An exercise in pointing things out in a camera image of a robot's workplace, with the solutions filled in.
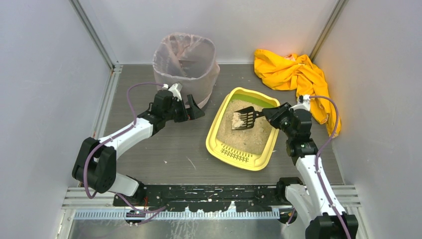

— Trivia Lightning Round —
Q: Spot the black litter scoop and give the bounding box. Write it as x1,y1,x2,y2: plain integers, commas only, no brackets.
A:
231,106,264,130

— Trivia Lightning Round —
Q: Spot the yellow litter box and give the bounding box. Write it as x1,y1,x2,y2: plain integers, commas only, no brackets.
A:
206,87,281,171

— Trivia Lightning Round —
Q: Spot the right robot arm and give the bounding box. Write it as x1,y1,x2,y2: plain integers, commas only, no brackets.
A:
262,103,359,239

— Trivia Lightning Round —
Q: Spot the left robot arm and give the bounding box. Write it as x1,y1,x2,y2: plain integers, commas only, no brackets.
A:
72,90,205,198

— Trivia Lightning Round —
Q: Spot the yellow cloth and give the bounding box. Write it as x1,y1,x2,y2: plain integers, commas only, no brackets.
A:
254,49,341,137

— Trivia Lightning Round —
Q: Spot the trash bin with pink bag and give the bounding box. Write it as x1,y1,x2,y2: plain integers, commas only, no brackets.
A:
152,33,220,108

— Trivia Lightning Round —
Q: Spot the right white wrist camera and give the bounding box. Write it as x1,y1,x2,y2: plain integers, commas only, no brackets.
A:
291,95,311,112

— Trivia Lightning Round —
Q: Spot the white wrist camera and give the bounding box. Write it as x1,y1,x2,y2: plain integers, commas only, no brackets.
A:
168,83,183,101
291,95,311,112

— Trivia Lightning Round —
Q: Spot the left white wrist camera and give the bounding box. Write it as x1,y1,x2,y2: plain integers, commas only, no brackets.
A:
168,83,183,101

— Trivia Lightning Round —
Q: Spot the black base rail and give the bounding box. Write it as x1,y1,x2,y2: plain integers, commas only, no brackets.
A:
125,184,292,213

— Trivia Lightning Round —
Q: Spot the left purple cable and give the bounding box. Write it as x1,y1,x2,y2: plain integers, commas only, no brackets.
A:
82,82,166,226

